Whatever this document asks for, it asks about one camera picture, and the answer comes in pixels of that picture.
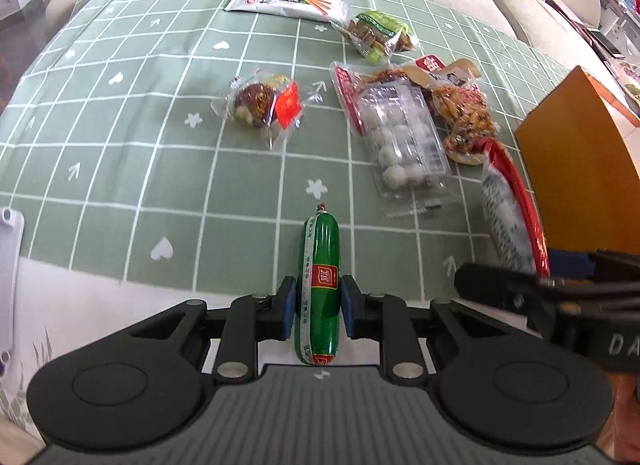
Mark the clear tray of white balls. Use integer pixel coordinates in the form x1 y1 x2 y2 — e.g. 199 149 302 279
357 82 451 203

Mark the red and white snack packet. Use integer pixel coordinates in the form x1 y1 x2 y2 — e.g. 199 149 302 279
480 138 551 278

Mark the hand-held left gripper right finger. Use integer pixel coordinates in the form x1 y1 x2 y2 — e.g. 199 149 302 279
341 275 541 380

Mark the brown spicy snack packet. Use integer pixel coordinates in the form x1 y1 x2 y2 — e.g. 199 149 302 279
415 58 501 166

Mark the green sausage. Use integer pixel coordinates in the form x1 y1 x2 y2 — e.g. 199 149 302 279
294 202 342 368

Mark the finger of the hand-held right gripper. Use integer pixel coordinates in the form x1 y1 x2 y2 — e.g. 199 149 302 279
454 261 557 320
549 249 640 291

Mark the white stick snack packet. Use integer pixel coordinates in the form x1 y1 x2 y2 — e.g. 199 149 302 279
223 0 351 23

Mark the beige sofa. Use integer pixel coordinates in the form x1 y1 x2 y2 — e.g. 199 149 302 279
47 0 640 121

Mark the dark book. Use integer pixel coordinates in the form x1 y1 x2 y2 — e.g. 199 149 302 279
547 0 601 38

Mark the white leaf print cloth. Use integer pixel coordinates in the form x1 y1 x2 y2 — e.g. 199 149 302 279
0 255 461 426

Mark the colourful magazine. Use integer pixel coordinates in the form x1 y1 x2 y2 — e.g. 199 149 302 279
612 58 640 106

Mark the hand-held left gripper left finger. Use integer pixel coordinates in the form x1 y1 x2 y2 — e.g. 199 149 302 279
125 275 297 380

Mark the orange cardboard box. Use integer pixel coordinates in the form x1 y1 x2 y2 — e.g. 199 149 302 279
515 65 640 266

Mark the green checkered tablecloth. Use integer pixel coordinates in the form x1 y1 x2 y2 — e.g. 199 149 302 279
0 0 601 296

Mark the clear packet with brown egg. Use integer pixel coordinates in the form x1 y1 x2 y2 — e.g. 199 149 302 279
211 68 307 151

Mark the red edged clear snack packet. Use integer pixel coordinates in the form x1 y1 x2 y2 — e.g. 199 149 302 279
330 61 431 138

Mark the green label raisin snack packet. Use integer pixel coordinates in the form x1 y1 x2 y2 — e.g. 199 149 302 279
336 10 418 66

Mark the white shelf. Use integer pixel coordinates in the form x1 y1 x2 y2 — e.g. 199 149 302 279
555 0 640 58

